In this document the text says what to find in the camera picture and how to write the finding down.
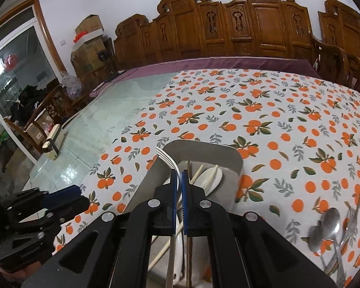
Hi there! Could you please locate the carved wooden armchair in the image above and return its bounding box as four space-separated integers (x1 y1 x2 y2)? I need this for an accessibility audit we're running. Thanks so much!
318 0 360 92

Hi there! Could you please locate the orange print tablecloth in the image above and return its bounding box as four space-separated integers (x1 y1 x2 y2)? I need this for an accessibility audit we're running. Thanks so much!
52 69 360 288

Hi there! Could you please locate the metal fork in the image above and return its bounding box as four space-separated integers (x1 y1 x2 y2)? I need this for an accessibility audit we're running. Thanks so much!
325 205 360 275

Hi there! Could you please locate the clear plastic bag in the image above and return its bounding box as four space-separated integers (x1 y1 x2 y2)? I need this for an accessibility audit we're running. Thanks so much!
60 71 83 101

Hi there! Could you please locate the large cardboard box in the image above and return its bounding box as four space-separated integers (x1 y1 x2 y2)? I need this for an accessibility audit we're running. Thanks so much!
73 37 107 72

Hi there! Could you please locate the labelled cardboard box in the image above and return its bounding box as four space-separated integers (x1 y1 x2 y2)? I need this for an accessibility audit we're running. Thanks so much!
24 115 56 149

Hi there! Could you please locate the wooden chair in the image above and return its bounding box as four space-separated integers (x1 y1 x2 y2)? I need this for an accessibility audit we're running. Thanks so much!
4 82 87 156

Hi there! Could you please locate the large white plastic spoon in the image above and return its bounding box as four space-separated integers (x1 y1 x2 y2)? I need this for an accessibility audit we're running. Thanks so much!
198 166 223 197

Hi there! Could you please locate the carved wooden sofa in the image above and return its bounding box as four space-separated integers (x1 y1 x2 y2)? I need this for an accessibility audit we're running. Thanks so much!
73 0 348 81

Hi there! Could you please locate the cream tape dispenser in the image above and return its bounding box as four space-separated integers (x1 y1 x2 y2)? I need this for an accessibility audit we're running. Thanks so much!
42 124 67 160

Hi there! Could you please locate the pile of black clothes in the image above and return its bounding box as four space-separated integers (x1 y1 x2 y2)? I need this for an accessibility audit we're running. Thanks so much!
9 85 48 123

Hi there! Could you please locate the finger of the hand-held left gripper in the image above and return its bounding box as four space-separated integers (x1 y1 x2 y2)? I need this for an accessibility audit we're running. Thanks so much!
18 196 90 237
6 185 81 216

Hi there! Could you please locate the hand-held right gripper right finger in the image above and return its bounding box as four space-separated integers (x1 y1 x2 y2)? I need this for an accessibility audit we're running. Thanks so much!
181 169 338 288

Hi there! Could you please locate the white flat box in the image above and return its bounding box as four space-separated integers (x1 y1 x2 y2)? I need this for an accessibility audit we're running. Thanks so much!
71 29 104 51

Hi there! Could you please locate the white plastic fork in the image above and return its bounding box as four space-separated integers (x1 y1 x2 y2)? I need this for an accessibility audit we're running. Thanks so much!
155 146 183 288

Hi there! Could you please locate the small metal spoon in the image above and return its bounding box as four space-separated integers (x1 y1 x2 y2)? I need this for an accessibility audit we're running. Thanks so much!
307 220 324 253

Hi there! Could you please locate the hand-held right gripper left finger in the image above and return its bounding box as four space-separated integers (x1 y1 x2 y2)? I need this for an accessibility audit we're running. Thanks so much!
21 168 180 288

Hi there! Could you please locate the wooden framed glass door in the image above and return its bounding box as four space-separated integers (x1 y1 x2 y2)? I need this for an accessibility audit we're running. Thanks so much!
0 0 68 162

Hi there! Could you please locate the red paper ornament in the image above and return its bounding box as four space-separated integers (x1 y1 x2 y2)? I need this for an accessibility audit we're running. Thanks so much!
4 53 20 70

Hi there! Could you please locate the small white plastic spoon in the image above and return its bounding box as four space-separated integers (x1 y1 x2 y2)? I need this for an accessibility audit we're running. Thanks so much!
174 234 186 284

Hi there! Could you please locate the small cardboard box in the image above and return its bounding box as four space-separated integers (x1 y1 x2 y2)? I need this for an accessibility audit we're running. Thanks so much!
75 14 104 36

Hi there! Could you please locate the dark wooden chopstick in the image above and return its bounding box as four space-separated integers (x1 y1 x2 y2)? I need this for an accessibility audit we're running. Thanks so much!
184 160 195 288

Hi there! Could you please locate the metal tray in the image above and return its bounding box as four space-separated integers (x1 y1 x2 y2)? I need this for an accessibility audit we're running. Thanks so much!
120 139 244 288

